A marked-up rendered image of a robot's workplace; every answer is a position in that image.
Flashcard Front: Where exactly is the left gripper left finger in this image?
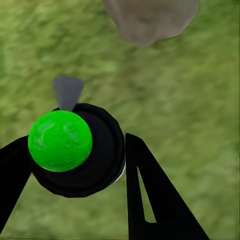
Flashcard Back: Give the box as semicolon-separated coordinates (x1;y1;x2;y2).
0;135;32;234

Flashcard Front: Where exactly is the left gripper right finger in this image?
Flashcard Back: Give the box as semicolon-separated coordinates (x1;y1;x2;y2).
125;133;210;240

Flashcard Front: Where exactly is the pesticide atomizer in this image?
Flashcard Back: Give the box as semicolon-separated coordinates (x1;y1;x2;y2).
27;76;126;198

